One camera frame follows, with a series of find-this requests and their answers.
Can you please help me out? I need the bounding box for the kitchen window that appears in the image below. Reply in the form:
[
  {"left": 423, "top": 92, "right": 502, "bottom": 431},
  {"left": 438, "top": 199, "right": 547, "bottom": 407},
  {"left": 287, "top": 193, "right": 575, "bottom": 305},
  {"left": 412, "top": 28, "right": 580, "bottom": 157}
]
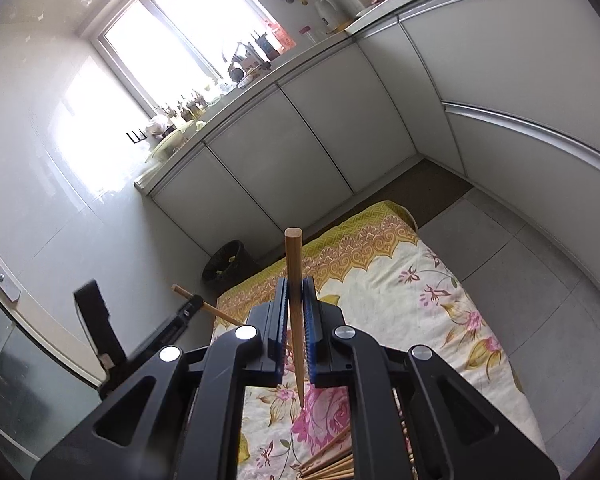
[{"left": 78, "top": 0, "right": 297, "bottom": 116}]

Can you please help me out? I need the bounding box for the white electric kettle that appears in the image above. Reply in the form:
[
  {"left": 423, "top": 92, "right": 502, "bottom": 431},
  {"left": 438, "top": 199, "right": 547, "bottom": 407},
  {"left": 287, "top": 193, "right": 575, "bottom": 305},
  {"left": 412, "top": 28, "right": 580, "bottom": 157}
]
[{"left": 314, "top": 0, "right": 342, "bottom": 34}]

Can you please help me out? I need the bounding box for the light wooden chopstick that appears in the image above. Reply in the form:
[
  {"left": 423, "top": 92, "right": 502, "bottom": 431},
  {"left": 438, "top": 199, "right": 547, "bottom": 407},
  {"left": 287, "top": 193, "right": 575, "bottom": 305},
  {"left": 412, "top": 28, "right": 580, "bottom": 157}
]
[{"left": 285, "top": 228, "right": 304, "bottom": 406}]

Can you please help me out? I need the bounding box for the black waste bin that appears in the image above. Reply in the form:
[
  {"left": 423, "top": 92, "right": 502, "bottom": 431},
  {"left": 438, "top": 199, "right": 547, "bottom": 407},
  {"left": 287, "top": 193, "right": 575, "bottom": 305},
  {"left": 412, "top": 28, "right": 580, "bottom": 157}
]
[{"left": 201, "top": 240, "right": 244, "bottom": 289}]

